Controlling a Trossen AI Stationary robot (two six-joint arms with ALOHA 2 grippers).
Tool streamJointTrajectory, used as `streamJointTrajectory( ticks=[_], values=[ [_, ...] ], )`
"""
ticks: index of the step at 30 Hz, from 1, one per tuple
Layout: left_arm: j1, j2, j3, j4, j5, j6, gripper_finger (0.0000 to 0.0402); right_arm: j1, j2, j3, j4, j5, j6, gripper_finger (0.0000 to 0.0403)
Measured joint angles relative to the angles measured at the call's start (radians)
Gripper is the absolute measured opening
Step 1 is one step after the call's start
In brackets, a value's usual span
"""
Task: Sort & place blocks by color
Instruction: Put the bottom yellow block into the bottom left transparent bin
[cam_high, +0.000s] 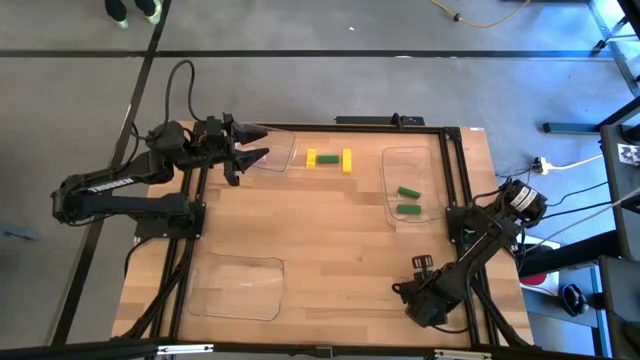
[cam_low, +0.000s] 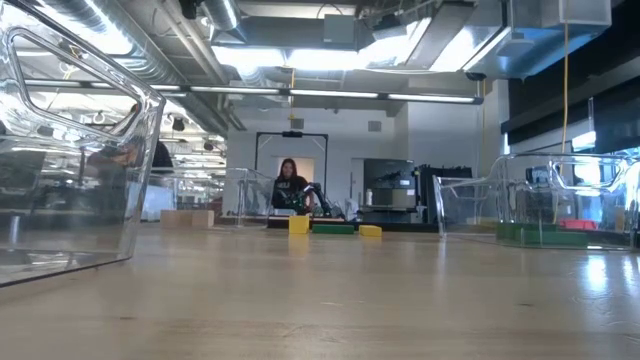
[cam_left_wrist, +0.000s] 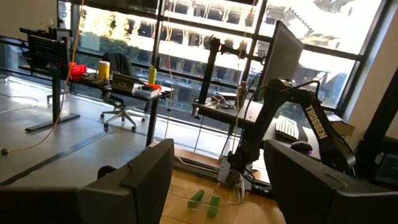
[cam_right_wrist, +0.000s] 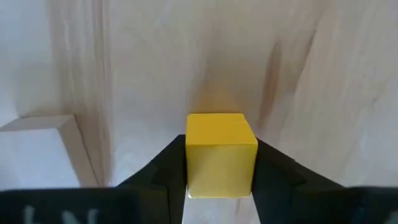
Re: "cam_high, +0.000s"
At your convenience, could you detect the black bar-shaped device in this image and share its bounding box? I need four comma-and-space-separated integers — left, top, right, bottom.
334, 114, 427, 128

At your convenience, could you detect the black aluminium table frame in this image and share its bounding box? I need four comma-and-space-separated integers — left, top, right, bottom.
112, 122, 536, 360

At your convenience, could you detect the person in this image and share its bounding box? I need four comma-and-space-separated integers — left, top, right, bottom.
103, 0, 164, 27

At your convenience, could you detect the black round device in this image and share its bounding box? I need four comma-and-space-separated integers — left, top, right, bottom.
559, 283, 592, 318

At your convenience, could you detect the white cable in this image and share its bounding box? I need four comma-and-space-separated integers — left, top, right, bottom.
547, 153, 605, 171

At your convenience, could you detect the dark metal floor beam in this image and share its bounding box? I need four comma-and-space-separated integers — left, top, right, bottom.
542, 121, 602, 136

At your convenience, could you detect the silver metal bracket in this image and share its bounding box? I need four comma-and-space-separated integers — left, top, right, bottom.
156, 343, 215, 357
433, 349, 494, 360

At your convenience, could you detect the grey metal rack frame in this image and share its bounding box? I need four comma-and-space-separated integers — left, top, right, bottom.
588, 0, 640, 97

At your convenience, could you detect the grey cable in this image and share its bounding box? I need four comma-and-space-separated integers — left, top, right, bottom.
522, 185, 640, 254

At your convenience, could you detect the yellow floor cable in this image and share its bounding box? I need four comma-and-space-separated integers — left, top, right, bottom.
428, 0, 532, 30

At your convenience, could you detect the black cable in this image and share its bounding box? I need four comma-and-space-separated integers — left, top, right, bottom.
544, 180, 610, 207
162, 59, 200, 132

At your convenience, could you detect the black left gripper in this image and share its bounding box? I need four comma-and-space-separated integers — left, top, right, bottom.
199, 112, 272, 188

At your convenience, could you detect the dark grey side table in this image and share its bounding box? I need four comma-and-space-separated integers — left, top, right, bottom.
598, 123, 640, 262

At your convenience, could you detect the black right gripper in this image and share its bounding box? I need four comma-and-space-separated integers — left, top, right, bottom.
391, 254, 454, 330

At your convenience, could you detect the black white fiducial marker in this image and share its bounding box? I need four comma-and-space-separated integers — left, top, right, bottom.
617, 143, 640, 167

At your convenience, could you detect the clear plastic bin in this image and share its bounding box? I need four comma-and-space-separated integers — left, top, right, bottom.
380, 145, 445, 225
185, 251, 286, 322
238, 124, 297, 175

